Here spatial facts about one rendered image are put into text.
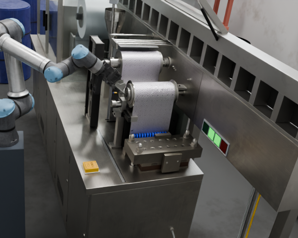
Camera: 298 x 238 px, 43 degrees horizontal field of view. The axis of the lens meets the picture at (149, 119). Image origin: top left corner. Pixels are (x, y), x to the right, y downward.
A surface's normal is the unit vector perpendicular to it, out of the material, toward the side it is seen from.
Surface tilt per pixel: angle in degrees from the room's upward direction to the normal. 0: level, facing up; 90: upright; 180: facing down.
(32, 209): 0
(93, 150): 0
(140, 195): 90
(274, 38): 90
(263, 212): 0
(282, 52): 90
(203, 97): 90
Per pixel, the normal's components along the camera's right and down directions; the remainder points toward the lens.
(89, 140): 0.14, -0.88
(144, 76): 0.36, 0.50
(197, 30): -0.92, 0.06
